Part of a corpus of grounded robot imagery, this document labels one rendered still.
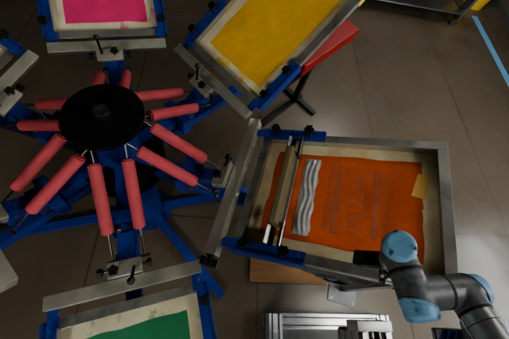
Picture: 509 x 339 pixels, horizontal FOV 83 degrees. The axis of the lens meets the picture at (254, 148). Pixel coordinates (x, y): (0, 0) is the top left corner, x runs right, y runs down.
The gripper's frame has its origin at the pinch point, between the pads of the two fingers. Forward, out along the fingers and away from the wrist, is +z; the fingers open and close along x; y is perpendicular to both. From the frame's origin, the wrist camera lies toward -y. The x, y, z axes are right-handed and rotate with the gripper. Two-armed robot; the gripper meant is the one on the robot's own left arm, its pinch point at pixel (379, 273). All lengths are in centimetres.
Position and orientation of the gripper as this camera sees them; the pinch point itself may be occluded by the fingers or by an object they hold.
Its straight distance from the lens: 113.0
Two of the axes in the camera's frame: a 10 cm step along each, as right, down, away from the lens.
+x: 2.6, -8.3, 5.0
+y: 9.3, 0.7, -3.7
